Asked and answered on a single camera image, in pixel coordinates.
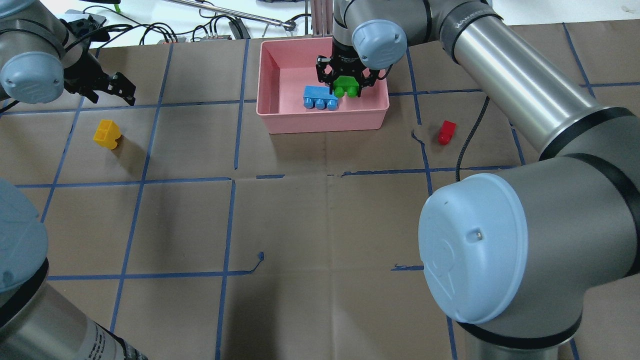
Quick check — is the green toy block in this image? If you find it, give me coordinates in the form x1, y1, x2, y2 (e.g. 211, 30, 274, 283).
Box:
333, 75, 361, 99

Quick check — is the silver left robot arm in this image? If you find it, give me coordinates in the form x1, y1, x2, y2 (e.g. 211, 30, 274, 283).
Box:
1, 0, 146, 360

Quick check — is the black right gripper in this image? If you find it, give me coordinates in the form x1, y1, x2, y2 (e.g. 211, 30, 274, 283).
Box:
316, 47, 386, 98

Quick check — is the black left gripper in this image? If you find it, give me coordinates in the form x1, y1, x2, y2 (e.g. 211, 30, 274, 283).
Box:
63, 48, 137, 106

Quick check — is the yellow toy block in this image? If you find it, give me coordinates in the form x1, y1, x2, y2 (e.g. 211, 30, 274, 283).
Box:
93, 119, 122, 150

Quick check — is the pink plastic box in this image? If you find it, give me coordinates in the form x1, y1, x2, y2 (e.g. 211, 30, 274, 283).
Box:
256, 38, 390, 134

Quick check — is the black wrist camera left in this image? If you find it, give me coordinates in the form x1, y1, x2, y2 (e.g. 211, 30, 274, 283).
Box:
59, 13, 111, 43

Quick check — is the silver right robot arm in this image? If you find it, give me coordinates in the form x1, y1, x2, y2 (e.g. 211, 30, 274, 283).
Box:
286, 19, 639, 360

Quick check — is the aluminium frame post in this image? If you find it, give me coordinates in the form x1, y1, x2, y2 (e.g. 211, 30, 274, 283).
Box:
309, 0, 334, 37

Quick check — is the red toy block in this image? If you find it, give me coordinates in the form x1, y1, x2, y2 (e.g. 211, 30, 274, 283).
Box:
438, 120, 457, 146

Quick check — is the blue toy block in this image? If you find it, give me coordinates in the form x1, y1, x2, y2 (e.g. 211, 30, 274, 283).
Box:
302, 85, 339, 111

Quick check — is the metal rod tool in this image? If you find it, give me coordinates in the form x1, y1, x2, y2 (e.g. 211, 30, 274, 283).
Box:
166, 0, 297, 31

